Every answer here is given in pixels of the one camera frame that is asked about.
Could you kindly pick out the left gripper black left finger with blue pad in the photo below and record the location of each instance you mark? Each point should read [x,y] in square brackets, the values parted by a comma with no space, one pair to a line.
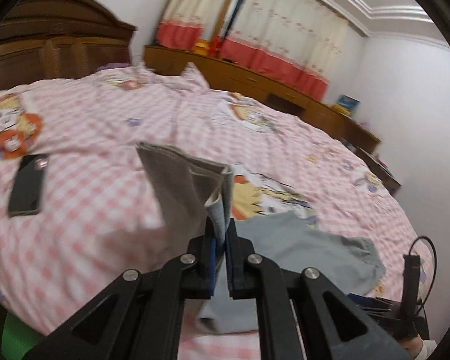
[138,315]

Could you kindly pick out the yellow red items on cabinet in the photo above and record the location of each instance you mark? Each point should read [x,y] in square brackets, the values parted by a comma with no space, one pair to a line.
[208,48]

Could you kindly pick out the pink checkered cartoon bedsheet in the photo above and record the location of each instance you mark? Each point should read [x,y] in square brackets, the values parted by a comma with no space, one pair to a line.
[99,213]

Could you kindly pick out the grey sweatpants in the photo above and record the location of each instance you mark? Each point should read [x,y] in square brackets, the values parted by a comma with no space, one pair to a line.
[278,222]

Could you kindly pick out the blue book on cabinet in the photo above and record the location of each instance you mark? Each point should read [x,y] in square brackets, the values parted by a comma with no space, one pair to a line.
[346,105]

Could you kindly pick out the long wooden low cabinet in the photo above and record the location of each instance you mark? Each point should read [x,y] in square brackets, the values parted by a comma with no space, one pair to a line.
[231,77]

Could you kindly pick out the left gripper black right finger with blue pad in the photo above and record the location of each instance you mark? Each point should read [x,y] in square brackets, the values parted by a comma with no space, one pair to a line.
[302,315]

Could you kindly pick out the black smartphone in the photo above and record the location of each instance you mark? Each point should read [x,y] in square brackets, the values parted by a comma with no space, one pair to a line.
[28,185]

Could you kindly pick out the dark wooden headboard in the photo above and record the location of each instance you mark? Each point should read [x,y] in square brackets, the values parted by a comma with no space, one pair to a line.
[48,39]

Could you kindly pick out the red and cream curtain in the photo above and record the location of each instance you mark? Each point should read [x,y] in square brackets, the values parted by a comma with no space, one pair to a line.
[296,42]

